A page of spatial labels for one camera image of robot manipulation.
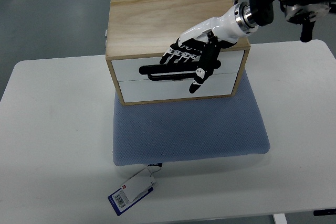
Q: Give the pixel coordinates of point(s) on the black table controller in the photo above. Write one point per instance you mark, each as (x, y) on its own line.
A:
(324, 212)

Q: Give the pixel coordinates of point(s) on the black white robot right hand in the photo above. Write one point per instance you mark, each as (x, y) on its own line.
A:
(206, 39)

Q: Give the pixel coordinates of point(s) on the white drawer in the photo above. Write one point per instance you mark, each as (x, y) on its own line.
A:
(128, 69)

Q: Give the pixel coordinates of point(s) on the wooden drawer cabinet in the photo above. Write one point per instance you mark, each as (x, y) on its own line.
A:
(146, 29)

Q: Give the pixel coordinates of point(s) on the white table leg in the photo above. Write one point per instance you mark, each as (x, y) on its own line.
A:
(279, 219)

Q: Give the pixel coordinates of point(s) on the black drawer handle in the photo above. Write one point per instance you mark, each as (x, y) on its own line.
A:
(176, 71)

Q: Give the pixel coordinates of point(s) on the blue grey cushion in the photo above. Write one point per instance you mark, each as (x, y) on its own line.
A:
(189, 130)

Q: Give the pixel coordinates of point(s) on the white blue product tag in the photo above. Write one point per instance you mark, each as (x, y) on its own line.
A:
(132, 191)

